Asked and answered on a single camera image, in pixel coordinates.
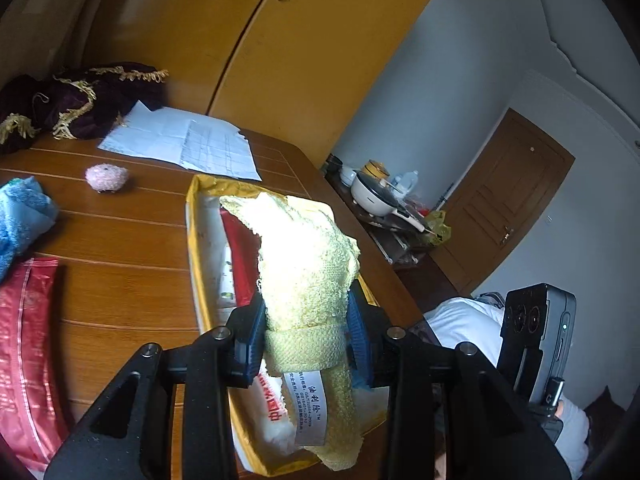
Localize white packet red characters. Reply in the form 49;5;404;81
242;368;328;457

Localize yellow towel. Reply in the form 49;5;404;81
221;193;362;471

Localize blue towel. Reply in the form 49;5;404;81
0;177;58;280

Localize white tray yellow tape rim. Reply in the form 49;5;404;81
186;174;388;477

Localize yellow plastic bag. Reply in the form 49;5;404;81
424;209;451;246

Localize low side table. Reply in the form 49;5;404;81
326;174;459;313

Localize brown wooden door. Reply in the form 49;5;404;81
431;110;575;295

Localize clear plastic bottle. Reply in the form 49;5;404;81
390;170;419;200

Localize red plastic bag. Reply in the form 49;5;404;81
1;258;68;471

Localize white electric cooking pot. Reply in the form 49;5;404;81
350;171;428;233

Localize white paper sheets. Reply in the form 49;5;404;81
99;102;262;181

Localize pink fuzzy ball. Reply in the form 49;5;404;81
85;164;129;193

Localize yellow lidded container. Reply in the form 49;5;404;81
361;159;390;180

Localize purple velvet cloth gold fringe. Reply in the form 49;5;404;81
1;62;169;154

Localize yellow wooden wardrobe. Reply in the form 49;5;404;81
82;0;430;165

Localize beige curtain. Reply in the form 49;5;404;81
0;0;101;84

